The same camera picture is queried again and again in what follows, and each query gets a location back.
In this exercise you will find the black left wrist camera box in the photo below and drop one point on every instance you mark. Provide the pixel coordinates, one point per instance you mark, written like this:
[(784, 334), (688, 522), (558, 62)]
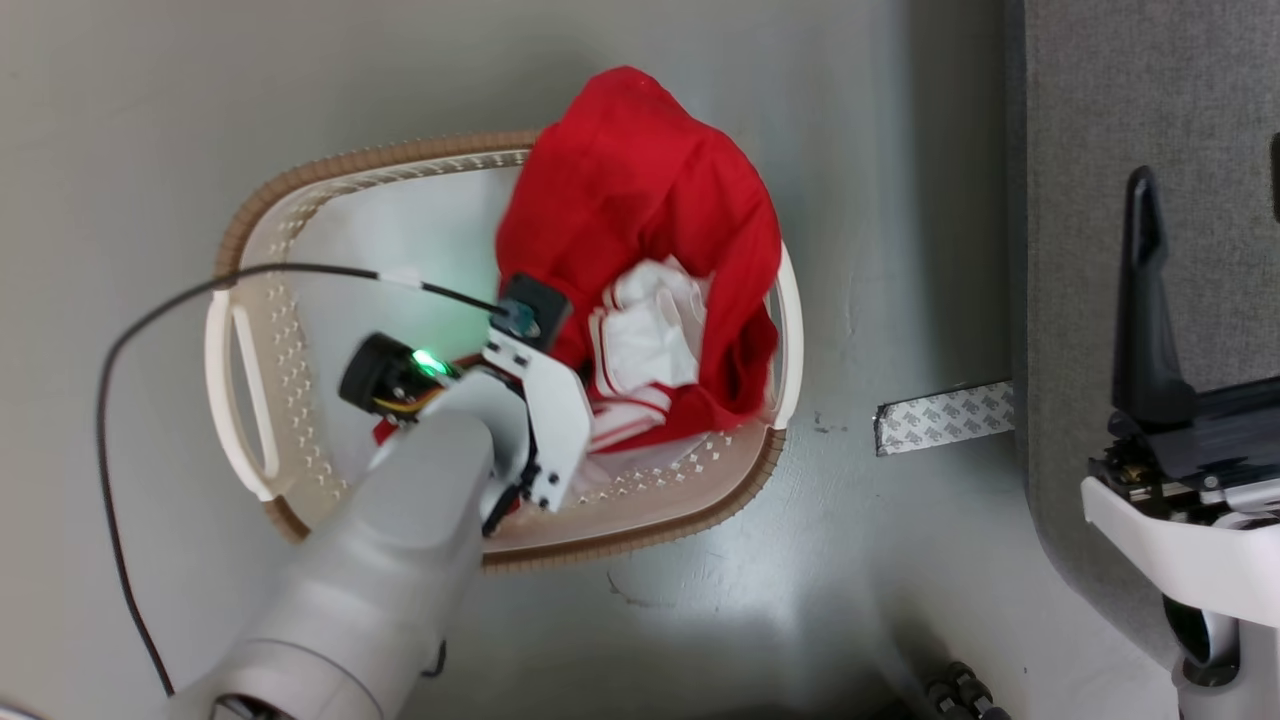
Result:
[(535, 305)]

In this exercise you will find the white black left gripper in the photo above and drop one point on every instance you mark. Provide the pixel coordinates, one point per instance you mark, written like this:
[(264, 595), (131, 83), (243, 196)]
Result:
[(555, 420)]

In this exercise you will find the printed grey tape strip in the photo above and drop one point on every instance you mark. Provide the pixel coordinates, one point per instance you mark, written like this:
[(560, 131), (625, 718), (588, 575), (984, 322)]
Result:
[(945, 415)]

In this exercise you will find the grey fabric sofa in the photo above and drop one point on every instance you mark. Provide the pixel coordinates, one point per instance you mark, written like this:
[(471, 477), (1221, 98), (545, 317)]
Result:
[(1150, 100)]

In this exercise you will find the cream laundry basket brown rim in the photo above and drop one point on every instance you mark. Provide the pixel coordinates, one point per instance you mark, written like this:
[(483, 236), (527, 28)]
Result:
[(400, 220)]

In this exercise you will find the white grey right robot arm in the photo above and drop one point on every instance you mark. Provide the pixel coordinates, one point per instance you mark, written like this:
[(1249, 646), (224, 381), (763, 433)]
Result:
[(1250, 670)]

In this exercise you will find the red and white garment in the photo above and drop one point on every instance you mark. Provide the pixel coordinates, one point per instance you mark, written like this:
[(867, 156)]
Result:
[(640, 190)]

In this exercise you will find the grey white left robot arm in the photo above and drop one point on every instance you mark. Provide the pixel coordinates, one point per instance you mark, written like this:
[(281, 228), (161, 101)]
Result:
[(370, 580)]

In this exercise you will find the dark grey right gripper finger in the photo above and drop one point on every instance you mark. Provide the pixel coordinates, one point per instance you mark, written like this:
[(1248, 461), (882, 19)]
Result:
[(1276, 178)]

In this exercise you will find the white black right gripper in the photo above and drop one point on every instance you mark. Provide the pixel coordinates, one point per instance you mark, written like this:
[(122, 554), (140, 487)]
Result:
[(1200, 540)]

